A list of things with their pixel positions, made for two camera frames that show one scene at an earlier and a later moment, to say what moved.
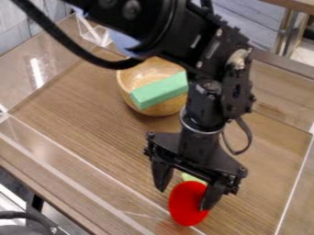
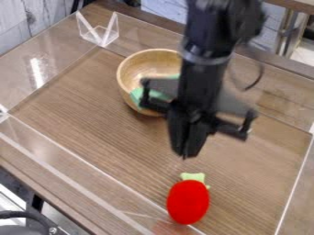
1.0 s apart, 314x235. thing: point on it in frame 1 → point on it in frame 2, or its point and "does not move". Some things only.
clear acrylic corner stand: x=94 y=33 does not move
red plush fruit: x=184 y=202 does not move
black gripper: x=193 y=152 → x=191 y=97
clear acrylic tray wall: x=61 y=175 does not move
